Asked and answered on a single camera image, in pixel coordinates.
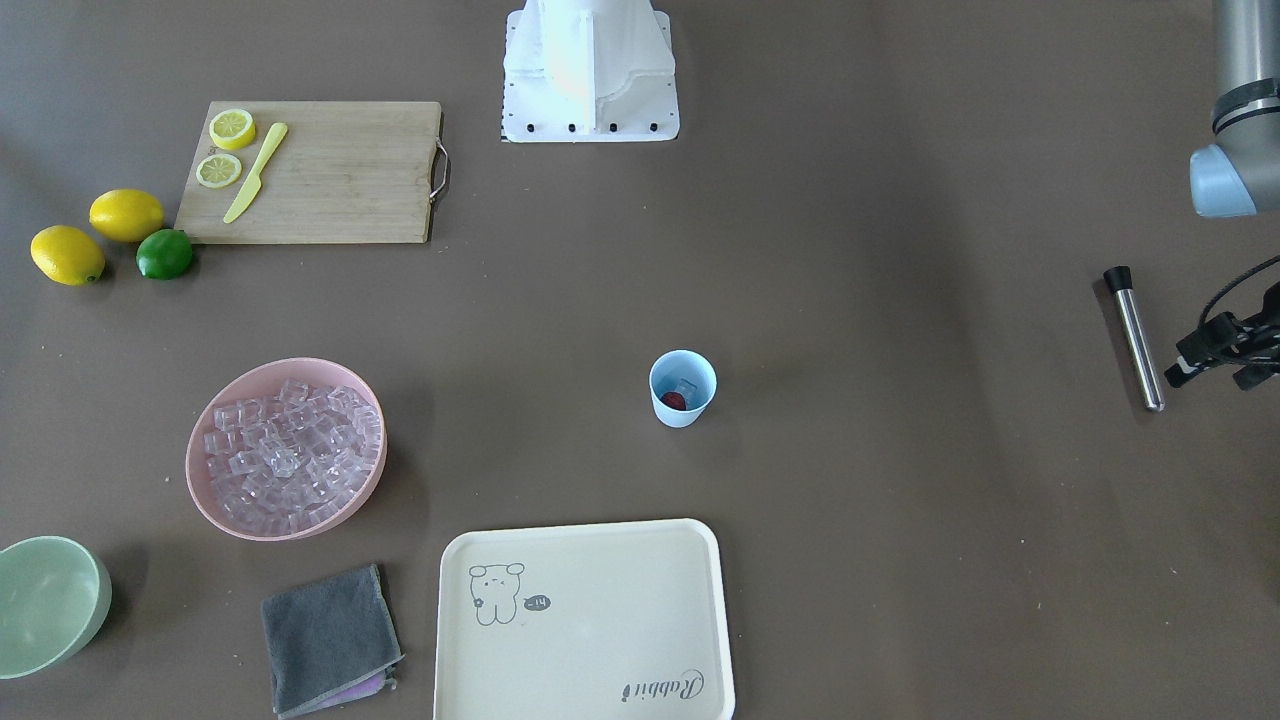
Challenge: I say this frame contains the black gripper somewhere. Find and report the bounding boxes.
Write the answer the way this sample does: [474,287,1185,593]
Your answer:
[1164,284,1279,391]

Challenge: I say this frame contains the steel muddler black tip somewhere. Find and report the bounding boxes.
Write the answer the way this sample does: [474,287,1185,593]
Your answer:
[1103,265,1167,413]

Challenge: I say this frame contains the red strawberry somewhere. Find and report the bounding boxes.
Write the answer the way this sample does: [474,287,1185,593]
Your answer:
[659,391,689,413]

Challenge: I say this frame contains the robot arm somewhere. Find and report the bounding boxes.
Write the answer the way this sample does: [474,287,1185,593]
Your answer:
[1164,1,1279,391]

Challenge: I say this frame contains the ice cube in cup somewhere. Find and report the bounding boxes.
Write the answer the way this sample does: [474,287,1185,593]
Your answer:
[673,378,698,402]

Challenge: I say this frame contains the light blue plastic cup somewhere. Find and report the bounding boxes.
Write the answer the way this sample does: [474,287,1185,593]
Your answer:
[648,348,718,428]

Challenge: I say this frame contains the cream rabbit tray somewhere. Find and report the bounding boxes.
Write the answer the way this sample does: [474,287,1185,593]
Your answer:
[433,519,736,719]

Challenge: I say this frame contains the wooden cutting board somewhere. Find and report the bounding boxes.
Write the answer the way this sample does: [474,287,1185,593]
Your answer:
[173,100,448,245]

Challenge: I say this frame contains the grey folded cloth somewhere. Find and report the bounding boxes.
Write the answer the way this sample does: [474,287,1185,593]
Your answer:
[260,562,404,719]

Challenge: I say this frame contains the pink bowl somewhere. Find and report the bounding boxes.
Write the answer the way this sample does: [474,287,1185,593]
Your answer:
[186,357,388,542]

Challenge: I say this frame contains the yellow plastic knife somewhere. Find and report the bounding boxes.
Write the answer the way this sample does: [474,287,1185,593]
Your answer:
[221,122,289,224]

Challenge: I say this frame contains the lemon half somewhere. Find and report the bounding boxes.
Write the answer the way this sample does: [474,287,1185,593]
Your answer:
[207,108,257,151]

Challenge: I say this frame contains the lemon slice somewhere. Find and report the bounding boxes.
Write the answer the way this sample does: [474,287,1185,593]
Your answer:
[193,152,243,190]

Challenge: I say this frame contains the green lime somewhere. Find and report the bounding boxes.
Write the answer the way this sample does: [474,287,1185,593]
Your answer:
[134,229,195,281]

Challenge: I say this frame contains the yellow lemon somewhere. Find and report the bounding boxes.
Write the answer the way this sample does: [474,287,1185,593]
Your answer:
[90,188,165,243]
[29,225,106,286]

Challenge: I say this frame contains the light green bowl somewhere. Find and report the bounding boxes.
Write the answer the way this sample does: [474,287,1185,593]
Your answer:
[1,536,113,680]

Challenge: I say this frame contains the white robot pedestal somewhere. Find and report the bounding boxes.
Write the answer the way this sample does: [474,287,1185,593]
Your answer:
[500,1,681,143]

